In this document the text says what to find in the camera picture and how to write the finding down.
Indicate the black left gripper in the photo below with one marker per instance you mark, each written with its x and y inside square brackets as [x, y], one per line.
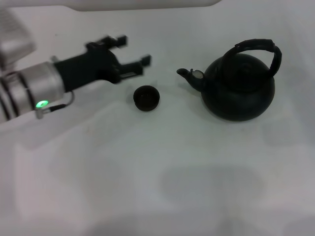
[86, 68]

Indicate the small black teacup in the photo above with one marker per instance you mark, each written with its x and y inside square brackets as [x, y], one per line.
[146, 98]

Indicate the black round teapot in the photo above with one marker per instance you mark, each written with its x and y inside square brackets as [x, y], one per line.
[238, 98]

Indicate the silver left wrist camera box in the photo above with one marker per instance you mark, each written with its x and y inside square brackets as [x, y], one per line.
[14, 34]

